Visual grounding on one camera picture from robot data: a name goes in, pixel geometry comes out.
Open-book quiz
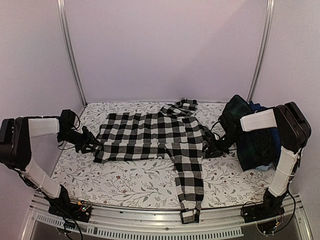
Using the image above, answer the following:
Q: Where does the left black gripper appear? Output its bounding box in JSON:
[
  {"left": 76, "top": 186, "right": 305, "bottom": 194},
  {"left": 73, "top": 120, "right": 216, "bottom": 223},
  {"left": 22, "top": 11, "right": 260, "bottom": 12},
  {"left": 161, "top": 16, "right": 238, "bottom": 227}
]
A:
[{"left": 58, "top": 128, "right": 101, "bottom": 154}]

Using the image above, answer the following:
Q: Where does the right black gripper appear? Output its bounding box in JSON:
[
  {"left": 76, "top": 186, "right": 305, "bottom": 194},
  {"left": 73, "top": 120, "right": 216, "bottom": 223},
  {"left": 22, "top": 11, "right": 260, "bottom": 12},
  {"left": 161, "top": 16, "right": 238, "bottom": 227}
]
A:
[{"left": 207, "top": 131, "right": 243, "bottom": 159}]

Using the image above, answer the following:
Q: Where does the black white checkered shirt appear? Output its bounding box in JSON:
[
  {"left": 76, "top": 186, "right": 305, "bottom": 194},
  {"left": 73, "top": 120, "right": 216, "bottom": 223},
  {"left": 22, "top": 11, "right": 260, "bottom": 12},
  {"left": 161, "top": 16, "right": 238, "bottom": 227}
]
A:
[{"left": 94, "top": 98, "right": 208, "bottom": 224}]

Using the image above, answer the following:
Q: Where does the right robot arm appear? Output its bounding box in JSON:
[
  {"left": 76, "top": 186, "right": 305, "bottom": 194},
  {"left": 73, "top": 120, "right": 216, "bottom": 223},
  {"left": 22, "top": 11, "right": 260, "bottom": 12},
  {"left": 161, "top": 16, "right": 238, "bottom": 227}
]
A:
[{"left": 205, "top": 101, "right": 311, "bottom": 218}]

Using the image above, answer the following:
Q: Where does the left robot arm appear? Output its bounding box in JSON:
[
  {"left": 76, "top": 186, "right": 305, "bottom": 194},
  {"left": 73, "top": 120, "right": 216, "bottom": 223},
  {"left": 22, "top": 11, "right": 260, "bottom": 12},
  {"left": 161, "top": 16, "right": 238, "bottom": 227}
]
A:
[{"left": 0, "top": 109, "right": 100, "bottom": 217}]

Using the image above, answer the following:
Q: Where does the dark green plaid garment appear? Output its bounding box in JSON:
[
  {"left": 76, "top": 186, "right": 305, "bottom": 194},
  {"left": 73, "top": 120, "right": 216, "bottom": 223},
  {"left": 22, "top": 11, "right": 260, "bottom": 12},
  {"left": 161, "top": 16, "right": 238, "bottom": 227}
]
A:
[{"left": 222, "top": 94, "right": 278, "bottom": 171}]

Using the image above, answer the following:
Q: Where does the floral patterned table mat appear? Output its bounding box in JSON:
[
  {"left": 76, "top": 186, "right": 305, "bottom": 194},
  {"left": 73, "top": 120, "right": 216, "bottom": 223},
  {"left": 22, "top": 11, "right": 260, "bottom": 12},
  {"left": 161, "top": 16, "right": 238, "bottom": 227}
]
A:
[{"left": 52, "top": 102, "right": 275, "bottom": 209}]

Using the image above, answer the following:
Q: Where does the light blue garment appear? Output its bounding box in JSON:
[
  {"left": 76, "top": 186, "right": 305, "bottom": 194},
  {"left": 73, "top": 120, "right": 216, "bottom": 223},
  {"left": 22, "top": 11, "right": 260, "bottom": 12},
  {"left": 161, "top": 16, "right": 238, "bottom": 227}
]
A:
[{"left": 255, "top": 163, "right": 273, "bottom": 172}]

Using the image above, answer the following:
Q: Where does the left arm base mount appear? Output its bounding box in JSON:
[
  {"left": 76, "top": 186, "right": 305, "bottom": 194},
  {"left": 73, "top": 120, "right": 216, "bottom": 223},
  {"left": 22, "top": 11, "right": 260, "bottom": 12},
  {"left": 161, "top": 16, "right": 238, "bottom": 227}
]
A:
[{"left": 48, "top": 199, "right": 92, "bottom": 223}]

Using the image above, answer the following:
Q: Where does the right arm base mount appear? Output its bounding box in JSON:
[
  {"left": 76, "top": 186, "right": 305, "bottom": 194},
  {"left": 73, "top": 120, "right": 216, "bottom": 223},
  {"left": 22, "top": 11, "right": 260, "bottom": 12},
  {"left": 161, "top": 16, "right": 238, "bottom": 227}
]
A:
[{"left": 240, "top": 201, "right": 285, "bottom": 223}]

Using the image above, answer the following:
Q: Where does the front aluminium rail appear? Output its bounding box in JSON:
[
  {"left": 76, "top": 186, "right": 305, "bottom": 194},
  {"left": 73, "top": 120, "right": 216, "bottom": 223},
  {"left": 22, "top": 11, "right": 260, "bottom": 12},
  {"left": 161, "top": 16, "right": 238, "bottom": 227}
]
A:
[{"left": 21, "top": 193, "right": 315, "bottom": 240}]

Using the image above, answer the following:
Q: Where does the left aluminium frame post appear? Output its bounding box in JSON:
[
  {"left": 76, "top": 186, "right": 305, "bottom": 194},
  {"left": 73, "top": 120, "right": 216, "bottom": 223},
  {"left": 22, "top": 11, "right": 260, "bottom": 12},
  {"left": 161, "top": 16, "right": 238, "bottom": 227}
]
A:
[{"left": 56, "top": 0, "right": 88, "bottom": 107}]

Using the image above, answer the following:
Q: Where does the aluminium frame post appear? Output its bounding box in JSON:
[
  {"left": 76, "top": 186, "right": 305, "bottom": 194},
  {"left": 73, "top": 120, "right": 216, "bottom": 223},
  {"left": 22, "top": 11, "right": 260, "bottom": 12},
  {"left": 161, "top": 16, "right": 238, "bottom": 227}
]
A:
[
  {"left": 56, "top": 0, "right": 88, "bottom": 107},
  {"left": 246, "top": 0, "right": 275, "bottom": 102}
]

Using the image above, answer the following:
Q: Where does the right aluminium frame post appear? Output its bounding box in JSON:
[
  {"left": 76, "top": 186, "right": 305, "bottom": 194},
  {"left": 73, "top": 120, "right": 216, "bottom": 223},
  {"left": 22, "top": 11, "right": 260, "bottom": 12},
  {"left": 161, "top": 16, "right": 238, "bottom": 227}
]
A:
[{"left": 246, "top": 0, "right": 275, "bottom": 102}]

